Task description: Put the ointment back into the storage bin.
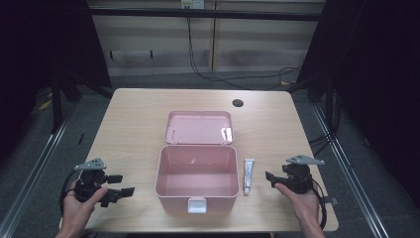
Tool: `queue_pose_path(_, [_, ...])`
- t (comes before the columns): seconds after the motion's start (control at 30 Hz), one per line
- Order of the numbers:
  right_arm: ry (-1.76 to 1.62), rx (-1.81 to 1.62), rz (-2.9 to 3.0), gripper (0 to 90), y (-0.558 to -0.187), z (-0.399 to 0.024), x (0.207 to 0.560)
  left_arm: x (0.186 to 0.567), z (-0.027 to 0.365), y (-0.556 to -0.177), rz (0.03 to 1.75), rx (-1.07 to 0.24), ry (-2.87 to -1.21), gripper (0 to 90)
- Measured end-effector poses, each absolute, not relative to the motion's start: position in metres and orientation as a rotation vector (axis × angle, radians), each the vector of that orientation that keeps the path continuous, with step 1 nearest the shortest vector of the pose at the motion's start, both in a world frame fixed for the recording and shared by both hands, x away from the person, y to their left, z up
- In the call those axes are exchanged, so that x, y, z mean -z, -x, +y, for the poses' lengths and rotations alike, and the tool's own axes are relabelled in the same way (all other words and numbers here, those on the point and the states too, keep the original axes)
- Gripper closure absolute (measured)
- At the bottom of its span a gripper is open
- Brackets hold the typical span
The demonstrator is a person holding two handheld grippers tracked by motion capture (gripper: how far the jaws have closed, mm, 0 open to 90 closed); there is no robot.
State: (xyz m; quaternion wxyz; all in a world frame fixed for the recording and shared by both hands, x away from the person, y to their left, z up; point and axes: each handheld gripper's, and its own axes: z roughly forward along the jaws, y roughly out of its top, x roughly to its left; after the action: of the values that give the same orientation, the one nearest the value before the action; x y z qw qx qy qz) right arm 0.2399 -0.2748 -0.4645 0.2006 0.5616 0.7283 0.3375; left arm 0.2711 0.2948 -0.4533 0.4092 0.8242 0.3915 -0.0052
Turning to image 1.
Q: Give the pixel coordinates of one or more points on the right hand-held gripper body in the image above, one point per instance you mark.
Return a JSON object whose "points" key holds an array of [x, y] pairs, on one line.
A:
{"points": [[298, 177]]}

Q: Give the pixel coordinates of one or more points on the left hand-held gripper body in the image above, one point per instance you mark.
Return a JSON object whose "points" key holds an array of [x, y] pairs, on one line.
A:
{"points": [[88, 185]]}

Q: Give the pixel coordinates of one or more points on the white ointment tube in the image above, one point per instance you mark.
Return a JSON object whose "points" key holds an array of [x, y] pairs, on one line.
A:
{"points": [[248, 175]]}

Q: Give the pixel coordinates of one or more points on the pink plastic box with lid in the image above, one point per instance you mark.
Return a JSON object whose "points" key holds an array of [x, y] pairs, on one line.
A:
{"points": [[197, 163]]}

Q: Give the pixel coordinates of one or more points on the person's left hand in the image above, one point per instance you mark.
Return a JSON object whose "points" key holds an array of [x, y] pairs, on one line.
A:
{"points": [[77, 211]]}

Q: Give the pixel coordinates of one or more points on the person's right hand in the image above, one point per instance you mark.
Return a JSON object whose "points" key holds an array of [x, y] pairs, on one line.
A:
{"points": [[302, 206]]}

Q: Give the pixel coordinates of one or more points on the black metal stand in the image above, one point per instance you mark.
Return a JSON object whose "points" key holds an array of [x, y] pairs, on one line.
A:
{"points": [[56, 105]]}

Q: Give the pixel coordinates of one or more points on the black curtain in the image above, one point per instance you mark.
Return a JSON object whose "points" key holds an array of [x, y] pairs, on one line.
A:
{"points": [[39, 49], [379, 82]]}

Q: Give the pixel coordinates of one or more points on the black horizontal beam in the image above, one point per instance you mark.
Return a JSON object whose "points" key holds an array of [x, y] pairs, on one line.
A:
{"points": [[198, 14]]}

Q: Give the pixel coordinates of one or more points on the metal floor rail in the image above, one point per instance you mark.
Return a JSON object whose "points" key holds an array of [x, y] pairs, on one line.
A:
{"points": [[29, 185], [353, 185]]}

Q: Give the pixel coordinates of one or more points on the white wall socket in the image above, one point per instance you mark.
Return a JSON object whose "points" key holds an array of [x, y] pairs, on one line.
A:
{"points": [[193, 4]]}

